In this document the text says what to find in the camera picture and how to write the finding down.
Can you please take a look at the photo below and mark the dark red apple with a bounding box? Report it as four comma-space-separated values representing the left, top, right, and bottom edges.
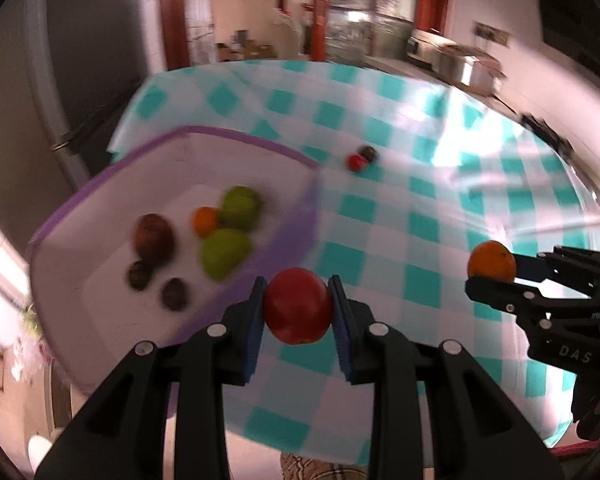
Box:
132, 213, 175, 267

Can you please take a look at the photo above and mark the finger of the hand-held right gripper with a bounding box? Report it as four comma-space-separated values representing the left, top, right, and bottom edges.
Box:
512, 246, 600, 288
465, 276, 600, 343

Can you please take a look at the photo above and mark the bright red apple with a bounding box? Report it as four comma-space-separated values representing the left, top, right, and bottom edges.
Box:
262, 267, 334, 346

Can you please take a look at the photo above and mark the grey refrigerator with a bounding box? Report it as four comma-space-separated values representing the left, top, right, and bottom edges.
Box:
27, 0, 168, 191

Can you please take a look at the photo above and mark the white hanging bag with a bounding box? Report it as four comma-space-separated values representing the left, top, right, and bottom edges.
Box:
269, 9, 303, 60

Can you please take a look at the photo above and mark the red brown door frame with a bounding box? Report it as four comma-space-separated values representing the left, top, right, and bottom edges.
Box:
159, 0, 190, 71

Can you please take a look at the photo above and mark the purple plastic storage box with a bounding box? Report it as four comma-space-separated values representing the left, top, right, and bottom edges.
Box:
26, 125, 323, 418

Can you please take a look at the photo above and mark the teal white checked tablecloth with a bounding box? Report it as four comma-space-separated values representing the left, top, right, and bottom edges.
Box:
107, 59, 600, 466

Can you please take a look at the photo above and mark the silver metal cooking pot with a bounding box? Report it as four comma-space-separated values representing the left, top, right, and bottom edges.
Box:
432, 45, 506, 92

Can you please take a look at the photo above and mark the plaid cloth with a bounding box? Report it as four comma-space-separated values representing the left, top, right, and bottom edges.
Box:
280, 452, 372, 480

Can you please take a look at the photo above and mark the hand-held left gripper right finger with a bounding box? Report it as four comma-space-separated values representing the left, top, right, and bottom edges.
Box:
328, 275, 566, 480

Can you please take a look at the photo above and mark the small orange tangerine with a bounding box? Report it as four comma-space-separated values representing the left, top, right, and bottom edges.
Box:
192, 207, 220, 237
468, 241, 517, 283

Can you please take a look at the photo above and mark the glass door cabinet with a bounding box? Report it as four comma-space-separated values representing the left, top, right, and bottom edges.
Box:
327, 0, 421, 63

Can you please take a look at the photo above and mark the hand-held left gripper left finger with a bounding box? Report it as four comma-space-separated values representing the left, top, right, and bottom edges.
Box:
34, 276, 268, 480

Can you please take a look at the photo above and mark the wall power strip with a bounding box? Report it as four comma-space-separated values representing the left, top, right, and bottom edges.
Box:
474, 22, 511, 47

